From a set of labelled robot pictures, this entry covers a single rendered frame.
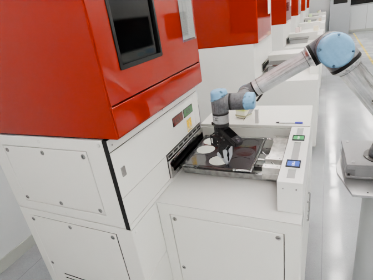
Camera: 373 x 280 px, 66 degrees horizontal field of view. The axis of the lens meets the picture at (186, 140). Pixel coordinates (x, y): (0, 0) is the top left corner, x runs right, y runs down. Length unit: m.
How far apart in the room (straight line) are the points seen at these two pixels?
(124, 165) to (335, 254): 1.61
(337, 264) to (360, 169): 0.92
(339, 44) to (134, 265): 1.20
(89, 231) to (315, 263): 1.45
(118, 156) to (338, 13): 12.96
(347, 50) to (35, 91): 1.12
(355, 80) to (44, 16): 1.08
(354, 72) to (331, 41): 0.14
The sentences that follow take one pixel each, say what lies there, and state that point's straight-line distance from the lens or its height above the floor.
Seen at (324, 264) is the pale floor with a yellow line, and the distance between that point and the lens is 2.20.
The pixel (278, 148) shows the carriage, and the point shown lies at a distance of 1.58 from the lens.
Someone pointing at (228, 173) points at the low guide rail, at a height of 0.84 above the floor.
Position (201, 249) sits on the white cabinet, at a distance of 1.42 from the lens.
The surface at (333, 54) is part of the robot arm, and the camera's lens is 1.17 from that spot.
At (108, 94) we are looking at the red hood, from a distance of 0.97.
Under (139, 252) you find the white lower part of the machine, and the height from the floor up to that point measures 0.69.
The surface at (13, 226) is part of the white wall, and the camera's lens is 2.72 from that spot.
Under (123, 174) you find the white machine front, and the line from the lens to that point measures 1.12.
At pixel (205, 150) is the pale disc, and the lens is 1.56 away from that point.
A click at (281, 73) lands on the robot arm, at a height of 1.30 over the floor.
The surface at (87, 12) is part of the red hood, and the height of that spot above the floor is 1.63.
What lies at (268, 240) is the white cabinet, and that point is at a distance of 1.26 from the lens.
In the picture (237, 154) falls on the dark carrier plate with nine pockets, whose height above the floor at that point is 0.90.
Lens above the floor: 1.58
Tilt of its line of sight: 23 degrees down
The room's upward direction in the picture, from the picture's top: 9 degrees counter-clockwise
